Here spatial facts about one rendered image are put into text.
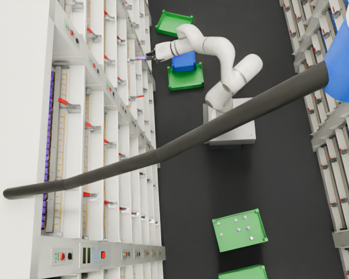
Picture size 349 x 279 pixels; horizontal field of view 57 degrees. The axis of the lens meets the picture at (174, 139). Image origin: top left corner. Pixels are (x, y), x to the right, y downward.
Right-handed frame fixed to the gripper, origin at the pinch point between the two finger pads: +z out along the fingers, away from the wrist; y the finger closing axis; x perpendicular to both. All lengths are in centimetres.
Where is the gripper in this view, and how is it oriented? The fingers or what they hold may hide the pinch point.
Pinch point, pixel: (149, 56)
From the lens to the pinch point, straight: 202.0
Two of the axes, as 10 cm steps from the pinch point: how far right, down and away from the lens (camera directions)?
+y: 0.7, 9.4, -3.4
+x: 3.9, 2.9, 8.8
